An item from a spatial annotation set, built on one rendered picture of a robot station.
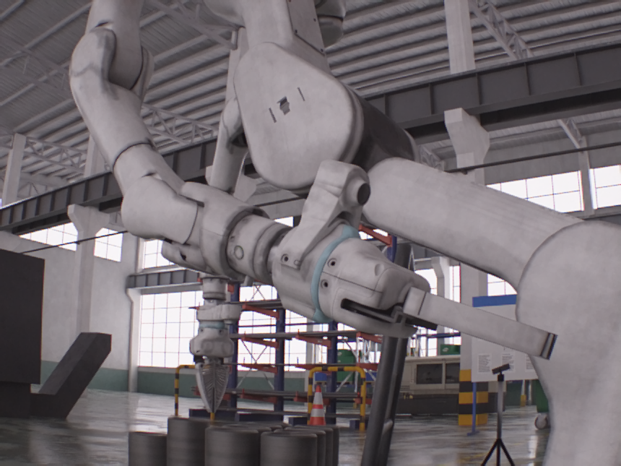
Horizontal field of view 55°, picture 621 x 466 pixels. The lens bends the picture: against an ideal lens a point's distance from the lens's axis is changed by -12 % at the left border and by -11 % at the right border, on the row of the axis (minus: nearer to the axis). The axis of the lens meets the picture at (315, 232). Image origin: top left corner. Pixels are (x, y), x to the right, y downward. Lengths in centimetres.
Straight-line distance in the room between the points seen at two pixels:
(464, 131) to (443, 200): 1141
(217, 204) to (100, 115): 25
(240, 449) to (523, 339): 109
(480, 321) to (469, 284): 1124
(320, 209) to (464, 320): 17
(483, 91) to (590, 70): 216
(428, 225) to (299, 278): 22
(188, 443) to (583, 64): 1084
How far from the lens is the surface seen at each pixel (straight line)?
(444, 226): 72
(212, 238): 62
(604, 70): 1185
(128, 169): 76
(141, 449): 196
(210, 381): 151
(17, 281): 824
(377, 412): 138
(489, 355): 920
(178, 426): 187
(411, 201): 75
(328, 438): 170
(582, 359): 61
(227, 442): 150
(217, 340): 151
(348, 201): 58
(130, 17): 94
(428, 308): 49
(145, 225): 69
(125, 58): 89
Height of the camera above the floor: 63
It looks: 14 degrees up
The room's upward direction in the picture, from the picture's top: 1 degrees clockwise
